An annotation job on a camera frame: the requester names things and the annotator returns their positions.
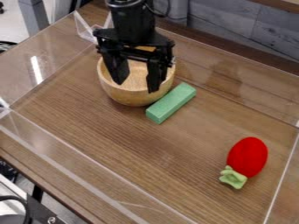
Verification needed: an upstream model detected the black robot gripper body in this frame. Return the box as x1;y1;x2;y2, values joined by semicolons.
93;0;173;67

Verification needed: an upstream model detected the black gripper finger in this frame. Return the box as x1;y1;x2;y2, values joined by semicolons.
100;48;129;85
145;58;161;93

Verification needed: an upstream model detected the red plush strawberry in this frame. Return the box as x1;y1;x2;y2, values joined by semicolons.
219;136;268;189

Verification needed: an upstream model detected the light wooden bowl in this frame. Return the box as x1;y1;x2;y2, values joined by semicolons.
97;57;176;107

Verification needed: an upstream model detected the green rectangular block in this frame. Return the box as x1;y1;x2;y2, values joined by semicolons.
145;82;196;124

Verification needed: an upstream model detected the clear acrylic corner bracket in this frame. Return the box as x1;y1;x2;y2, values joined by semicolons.
73;11;113;44

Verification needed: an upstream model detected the clear acrylic tray wall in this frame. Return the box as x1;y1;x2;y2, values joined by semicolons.
0;17;299;224

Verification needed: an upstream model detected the black cable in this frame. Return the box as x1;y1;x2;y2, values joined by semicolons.
0;195;33;224

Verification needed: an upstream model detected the black metal base plate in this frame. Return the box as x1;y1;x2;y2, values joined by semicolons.
26;196;67;224

